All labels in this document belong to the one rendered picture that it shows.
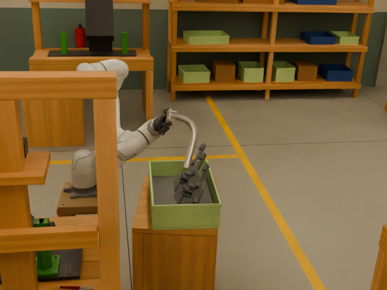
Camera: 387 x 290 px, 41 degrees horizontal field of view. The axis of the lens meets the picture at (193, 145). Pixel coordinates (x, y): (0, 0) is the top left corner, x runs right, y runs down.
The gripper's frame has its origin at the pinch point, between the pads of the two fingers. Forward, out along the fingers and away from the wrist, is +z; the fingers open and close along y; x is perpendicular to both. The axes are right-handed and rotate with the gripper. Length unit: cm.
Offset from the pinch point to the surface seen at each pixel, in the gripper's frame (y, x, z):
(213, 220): -39, 54, -64
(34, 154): -29, -57, -6
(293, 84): 221, 305, -441
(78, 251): -69, -24, -51
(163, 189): -21, 31, -104
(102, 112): -12.6, -35.6, 27.6
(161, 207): -37, 21, -66
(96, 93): -7, -40, 31
